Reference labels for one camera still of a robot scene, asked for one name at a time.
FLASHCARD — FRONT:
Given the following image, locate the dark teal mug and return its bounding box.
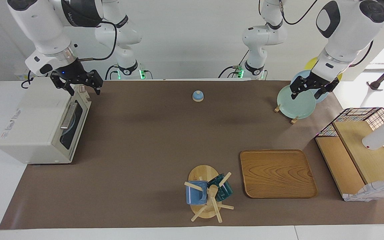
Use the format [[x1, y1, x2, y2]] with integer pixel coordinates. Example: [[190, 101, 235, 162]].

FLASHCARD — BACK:
[[207, 173, 233, 202]]

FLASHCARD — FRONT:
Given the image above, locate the brown table mat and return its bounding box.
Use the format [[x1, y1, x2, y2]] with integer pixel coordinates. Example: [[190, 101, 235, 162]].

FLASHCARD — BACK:
[[0, 80, 384, 230]]

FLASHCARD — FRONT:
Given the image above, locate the wooden serving tray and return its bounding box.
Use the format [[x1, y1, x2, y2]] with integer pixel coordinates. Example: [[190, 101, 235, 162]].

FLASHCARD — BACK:
[[240, 149, 318, 199]]

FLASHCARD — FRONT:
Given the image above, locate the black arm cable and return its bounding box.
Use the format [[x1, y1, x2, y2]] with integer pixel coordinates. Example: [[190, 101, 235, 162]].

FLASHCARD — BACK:
[[79, 21, 118, 62], [279, 0, 384, 67]]

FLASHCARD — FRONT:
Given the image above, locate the white cup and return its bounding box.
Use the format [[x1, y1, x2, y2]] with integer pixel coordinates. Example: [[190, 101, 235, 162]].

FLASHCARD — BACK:
[[362, 114, 384, 150]]

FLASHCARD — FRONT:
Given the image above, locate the yellow plate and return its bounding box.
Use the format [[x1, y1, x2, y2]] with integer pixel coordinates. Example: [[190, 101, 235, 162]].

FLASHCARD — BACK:
[[304, 57, 343, 82]]

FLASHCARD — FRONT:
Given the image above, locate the pale blue racked plate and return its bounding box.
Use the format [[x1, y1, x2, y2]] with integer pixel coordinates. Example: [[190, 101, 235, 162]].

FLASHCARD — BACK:
[[291, 69, 330, 104]]

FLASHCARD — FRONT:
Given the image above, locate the black base cable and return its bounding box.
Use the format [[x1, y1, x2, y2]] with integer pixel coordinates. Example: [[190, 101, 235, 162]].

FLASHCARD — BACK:
[[105, 64, 119, 80], [218, 60, 249, 79]]

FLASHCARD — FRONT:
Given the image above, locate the mint green plate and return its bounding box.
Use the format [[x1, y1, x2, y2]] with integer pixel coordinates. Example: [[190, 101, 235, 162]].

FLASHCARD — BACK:
[[277, 84, 316, 119]]

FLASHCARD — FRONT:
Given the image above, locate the black coiled power cable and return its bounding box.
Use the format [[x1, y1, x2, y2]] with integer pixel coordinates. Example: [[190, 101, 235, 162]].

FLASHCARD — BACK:
[[21, 70, 33, 89]]

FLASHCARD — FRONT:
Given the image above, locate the light blue plate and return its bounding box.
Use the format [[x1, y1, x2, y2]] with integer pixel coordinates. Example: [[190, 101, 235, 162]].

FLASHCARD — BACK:
[[62, 107, 80, 136]]

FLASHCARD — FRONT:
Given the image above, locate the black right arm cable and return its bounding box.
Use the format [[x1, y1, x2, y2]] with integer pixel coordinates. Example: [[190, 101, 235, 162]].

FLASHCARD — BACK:
[[79, 21, 118, 62]]

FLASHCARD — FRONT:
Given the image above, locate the glass oven door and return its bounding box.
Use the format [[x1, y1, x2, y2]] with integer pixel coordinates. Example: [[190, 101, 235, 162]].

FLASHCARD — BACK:
[[59, 98, 91, 160]]

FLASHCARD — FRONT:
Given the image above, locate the wooden plate rack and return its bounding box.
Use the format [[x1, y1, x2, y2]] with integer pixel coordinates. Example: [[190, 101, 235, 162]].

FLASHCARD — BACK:
[[274, 104, 299, 124]]

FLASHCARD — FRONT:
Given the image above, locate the white toaster oven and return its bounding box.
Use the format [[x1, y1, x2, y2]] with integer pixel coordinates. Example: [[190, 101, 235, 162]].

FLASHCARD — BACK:
[[0, 77, 92, 164]]

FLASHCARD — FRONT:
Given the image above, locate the wooden shelf box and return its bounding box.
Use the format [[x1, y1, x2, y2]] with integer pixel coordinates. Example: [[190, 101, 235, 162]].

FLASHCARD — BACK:
[[315, 121, 384, 200]]

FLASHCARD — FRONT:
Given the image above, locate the white patterned cloth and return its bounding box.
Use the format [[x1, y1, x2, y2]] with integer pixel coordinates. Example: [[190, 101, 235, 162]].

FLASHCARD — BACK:
[[343, 179, 384, 202]]

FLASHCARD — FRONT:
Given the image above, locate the wooden mug tree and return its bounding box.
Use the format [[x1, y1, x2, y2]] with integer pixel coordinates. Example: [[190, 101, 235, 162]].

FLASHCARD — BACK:
[[184, 165, 234, 223]]

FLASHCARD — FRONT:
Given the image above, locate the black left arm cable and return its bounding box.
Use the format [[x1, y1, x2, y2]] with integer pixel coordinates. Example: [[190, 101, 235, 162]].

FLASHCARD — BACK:
[[279, 0, 384, 67]]

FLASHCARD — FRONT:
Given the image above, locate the blue mug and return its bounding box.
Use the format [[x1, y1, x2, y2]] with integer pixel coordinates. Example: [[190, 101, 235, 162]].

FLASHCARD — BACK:
[[186, 181, 208, 205]]

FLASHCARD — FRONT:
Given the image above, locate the black wire basket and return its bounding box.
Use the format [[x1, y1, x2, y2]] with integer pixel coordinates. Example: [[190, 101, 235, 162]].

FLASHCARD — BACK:
[[315, 107, 384, 177]]

